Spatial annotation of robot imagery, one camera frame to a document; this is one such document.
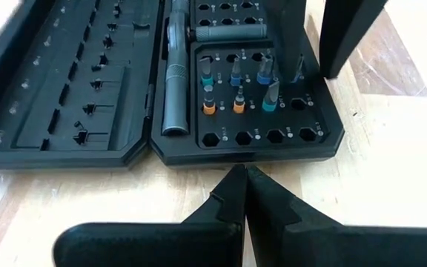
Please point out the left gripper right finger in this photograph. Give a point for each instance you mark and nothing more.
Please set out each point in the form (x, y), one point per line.
(347, 248)

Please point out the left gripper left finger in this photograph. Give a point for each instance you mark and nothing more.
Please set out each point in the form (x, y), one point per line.
(154, 246)

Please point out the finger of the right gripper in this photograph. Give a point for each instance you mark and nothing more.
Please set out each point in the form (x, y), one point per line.
(285, 33)
(347, 29)

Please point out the black plastic tool case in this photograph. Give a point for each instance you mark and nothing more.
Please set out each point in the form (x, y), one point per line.
(69, 122)

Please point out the blue-collared screwdriver bit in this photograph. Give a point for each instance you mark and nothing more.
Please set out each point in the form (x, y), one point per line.
(235, 79)
(264, 78)

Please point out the grey knurled extension bar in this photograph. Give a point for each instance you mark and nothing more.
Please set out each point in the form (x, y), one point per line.
(228, 32)

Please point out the teal-collared screwdriver bit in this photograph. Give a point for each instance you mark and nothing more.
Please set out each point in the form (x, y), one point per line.
(207, 79)
(270, 105)

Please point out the orange-collared screwdriver bit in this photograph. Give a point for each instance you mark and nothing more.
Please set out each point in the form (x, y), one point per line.
(209, 108)
(239, 107)

